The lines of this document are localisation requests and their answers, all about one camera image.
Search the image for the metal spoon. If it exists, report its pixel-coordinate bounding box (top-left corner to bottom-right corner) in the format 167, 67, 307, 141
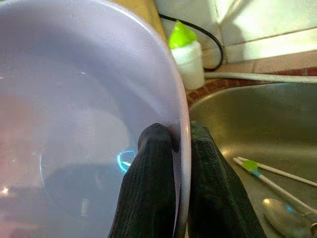
262, 197, 317, 238

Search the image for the purple plastic bowl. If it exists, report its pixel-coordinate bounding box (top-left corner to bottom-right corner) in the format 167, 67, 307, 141
0, 0, 192, 238

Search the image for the white water hose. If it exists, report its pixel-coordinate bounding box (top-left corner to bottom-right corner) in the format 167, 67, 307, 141
204, 71, 317, 84

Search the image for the stainless steel sink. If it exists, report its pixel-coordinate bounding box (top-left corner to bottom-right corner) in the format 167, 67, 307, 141
189, 81, 317, 238

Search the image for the beige water purifier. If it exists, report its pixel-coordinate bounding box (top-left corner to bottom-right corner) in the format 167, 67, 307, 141
116, 0, 169, 44

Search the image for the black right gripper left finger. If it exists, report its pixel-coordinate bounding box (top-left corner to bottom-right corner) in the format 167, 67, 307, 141
107, 122, 183, 238

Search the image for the black power cable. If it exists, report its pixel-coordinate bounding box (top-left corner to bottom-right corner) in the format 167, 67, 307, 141
158, 13, 223, 72

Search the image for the white training chopstick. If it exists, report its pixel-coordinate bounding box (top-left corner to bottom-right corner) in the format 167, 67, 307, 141
232, 158, 313, 214
237, 156, 317, 188

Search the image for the white bottle green cap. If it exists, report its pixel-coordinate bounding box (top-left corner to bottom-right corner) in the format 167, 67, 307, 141
168, 20, 206, 90

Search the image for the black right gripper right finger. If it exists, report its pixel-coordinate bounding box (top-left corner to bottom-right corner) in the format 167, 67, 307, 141
184, 120, 267, 238

